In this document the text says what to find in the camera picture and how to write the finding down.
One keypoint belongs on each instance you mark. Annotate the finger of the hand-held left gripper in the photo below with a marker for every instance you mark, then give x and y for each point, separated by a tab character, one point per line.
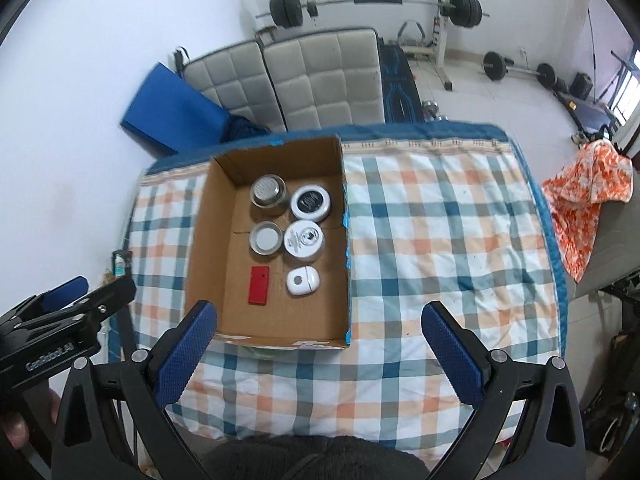
112	295
65	291

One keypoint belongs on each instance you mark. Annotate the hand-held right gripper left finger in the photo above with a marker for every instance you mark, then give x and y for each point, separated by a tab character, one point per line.
185	355

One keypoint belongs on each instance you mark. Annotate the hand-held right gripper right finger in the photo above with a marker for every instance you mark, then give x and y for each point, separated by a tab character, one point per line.
452	355

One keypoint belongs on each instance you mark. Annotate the red box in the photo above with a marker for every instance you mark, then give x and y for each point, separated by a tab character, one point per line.
258	285

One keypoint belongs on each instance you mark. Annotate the cardboard box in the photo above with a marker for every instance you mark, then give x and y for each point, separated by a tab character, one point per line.
225	260

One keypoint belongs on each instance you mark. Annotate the white oval device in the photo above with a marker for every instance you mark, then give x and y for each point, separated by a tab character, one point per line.
302	280

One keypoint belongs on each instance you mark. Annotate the white cream jar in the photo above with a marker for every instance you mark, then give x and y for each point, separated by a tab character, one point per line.
303	240

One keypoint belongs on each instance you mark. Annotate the perforated steel strainer cup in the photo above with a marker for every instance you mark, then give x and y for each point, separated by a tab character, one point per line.
267	191

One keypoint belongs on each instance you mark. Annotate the black and white round jar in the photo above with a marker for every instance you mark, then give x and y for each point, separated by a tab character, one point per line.
310	202

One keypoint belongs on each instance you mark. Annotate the person's left hand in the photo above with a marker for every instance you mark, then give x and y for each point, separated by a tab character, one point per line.
15	425

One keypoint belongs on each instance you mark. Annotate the small bottle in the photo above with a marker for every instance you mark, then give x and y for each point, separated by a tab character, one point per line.
121	262

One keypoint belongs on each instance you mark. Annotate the plaid blanket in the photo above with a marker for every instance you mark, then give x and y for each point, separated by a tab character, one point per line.
425	240

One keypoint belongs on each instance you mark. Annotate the black bicycle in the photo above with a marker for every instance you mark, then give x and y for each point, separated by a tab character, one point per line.
615	400

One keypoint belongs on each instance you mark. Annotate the blue foam mat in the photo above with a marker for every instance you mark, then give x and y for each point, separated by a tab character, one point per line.
165	105

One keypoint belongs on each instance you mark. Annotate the grey table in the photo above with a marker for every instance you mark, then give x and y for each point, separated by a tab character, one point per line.
615	240

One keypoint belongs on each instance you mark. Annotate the dark blue cloth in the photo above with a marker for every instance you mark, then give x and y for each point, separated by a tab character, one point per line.
242	129

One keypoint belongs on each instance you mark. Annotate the orange floral cloth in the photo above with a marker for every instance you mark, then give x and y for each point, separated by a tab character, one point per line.
585	185

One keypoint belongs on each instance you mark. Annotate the chrome dumbbell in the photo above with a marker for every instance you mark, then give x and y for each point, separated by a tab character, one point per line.
431	110

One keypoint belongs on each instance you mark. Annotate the blue patterned exercise mat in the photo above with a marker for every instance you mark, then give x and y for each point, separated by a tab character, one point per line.
397	85

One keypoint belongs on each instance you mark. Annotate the black exercise machine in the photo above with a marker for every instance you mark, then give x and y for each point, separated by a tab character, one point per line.
585	105

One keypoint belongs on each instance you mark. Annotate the grey quilted folding mattress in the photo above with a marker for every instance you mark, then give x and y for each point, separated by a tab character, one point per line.
310	80

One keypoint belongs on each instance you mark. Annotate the small barbell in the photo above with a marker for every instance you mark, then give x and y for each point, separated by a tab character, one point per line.
495	65

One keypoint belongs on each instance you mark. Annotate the white squat rack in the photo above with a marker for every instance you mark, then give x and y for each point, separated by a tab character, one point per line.
444	35

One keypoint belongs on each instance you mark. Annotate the barbell with black plates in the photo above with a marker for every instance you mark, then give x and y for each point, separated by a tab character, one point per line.
287	7

